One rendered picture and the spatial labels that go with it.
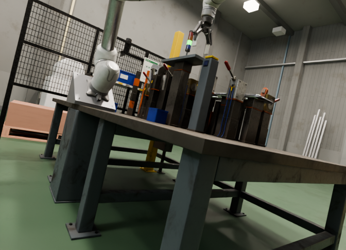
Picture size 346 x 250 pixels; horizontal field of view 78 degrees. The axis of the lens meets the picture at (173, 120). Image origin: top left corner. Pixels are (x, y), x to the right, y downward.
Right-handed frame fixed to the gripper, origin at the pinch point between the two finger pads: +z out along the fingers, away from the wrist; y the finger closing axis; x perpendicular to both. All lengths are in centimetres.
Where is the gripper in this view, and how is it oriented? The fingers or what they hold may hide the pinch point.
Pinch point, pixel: (200, 48)
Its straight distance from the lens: 149.3
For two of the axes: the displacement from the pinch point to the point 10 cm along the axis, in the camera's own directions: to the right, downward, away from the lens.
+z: -2.2, 9.8, -0.2
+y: 6.6, 1.6, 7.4
